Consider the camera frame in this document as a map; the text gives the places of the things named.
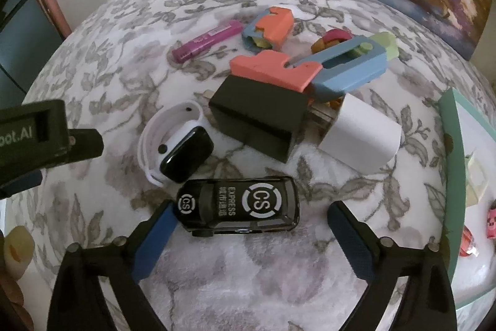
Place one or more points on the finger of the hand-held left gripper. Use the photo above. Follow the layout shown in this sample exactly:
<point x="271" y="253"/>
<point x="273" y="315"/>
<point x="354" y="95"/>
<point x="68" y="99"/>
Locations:
<point x="87" y="145"/>
<point x="21" y="184"/>

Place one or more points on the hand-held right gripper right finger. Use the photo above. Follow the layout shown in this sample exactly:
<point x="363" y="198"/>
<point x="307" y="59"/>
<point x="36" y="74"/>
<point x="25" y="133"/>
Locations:
<point x="352" y="241"/>

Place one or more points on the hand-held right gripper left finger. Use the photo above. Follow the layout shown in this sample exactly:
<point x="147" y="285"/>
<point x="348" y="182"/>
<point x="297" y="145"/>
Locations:
<point x="153" y="241"/>

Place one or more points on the white smartwatch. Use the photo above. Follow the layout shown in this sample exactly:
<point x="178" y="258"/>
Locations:
<point x="186" y="152"/>

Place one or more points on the black toy car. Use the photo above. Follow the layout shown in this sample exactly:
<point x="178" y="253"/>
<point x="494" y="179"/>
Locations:
<point x="240" y="203"/>

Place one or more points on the white charger cube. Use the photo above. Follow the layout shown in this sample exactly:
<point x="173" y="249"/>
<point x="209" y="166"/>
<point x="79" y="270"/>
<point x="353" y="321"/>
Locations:
<point x="360" y="133"/>

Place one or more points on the teal shallow box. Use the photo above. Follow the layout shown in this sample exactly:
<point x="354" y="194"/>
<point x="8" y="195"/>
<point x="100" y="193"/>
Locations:
<point x="451" y="179"/>

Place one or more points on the purple tube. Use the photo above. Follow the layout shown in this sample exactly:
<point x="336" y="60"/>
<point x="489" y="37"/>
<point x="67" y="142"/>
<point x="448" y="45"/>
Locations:
<point x="205" y="40"/>

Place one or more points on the black charger cube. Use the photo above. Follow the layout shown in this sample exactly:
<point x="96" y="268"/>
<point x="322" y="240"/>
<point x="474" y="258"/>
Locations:
<point x="255" y="110"/>

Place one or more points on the small coral blue toy knife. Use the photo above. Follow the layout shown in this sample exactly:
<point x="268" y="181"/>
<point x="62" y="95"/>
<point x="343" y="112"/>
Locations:
<point x="277" y="26"/>

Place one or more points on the person's left hand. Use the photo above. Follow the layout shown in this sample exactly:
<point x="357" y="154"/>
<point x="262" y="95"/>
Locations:
<point x="13" y="288"/>

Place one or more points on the dark teal cabinet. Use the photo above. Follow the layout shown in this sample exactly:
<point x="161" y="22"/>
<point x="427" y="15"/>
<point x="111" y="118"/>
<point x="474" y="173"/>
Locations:
<point x="19" y="55"/>

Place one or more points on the pink pole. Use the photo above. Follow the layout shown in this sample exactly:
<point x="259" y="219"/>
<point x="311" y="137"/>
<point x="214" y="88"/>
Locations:
<point x="54" y="13"/>

